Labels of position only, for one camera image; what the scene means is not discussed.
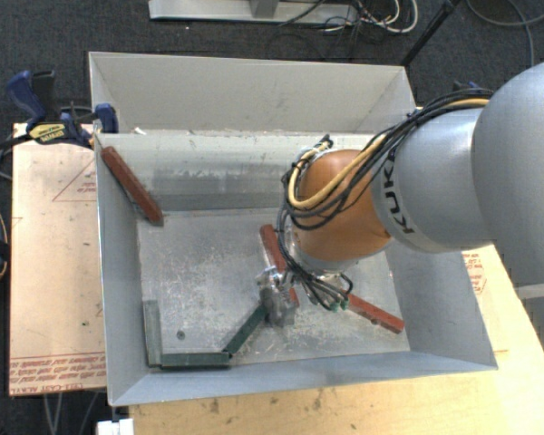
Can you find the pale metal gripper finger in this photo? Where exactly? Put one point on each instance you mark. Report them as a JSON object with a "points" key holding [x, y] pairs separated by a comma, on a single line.
{"points": [[284, 311], [267, 304]]}

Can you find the grey metal bin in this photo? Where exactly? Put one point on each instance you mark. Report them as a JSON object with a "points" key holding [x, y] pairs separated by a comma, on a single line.
{"points": [[217, 261]]}

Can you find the pale green flat block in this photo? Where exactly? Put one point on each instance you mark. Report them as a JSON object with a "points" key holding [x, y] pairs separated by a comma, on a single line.
{"points": [[152, 333]]}

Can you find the brown cardboard board red print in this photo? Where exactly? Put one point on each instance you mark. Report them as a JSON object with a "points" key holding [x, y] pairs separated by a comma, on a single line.
{"points": [[56, 265]]}

